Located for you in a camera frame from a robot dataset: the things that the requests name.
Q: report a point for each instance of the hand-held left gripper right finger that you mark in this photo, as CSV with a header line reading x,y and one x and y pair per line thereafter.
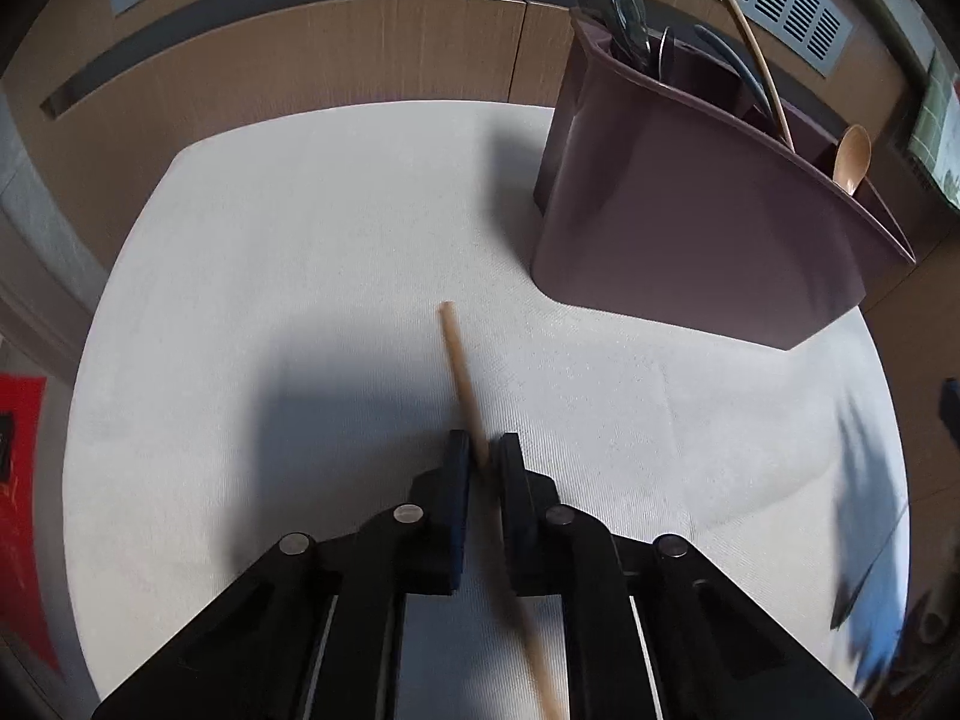
x,y
511,510

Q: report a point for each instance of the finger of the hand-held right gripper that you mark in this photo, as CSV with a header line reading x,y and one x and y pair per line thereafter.
x,y
874,540

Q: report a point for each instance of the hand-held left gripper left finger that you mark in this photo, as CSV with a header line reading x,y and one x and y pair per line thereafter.
x,y
454,495

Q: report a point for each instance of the wooden chopstick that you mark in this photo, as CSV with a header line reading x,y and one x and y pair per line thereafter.
x,y
739,22
459,360

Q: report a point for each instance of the purple plastic utensil holder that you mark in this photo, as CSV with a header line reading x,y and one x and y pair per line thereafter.
x,y
675,225

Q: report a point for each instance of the metal spoon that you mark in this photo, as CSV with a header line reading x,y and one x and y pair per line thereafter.
x,y
666,52
630,22

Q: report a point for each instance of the beige tube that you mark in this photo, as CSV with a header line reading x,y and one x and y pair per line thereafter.
x,y
934,619

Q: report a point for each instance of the green checkered towel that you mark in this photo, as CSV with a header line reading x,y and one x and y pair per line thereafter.
x,y
937,120

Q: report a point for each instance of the red floor mat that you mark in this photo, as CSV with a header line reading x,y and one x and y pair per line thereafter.
x,y
22,502

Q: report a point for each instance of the wooden kitchen counter cabinet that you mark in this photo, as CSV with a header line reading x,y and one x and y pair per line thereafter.
x,y
300,37

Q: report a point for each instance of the grey vent grille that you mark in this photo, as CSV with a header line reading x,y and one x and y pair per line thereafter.
x,y
795,7

